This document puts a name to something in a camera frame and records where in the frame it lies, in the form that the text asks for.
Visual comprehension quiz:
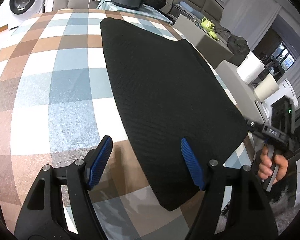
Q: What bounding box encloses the black knit sweater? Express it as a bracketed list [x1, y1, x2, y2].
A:
[100, 18, 248, 211]

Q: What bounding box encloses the person's right hand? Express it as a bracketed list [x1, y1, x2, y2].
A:
[257, 145, 289, 183]

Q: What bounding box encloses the cream paper roll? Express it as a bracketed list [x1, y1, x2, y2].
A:
[254, 74, 279, 102]

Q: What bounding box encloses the white paper roll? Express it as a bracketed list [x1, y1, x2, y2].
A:
[236, 51, 264, 85]

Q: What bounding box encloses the checkered bed cover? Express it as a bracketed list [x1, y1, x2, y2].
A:
[0, 8, 256, 240]

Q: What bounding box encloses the grey side table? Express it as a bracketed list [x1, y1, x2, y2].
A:
[174, 15, 234, 69]

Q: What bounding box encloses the green teapot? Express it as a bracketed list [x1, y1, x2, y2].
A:
[200, 17, 219, 41]

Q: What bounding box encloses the light blue checked cloth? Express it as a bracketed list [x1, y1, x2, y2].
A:
[96, 0, 173, 25]

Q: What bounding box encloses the white front-load washing machine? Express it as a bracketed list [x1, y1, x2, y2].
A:
[0, 0, 45, 29]

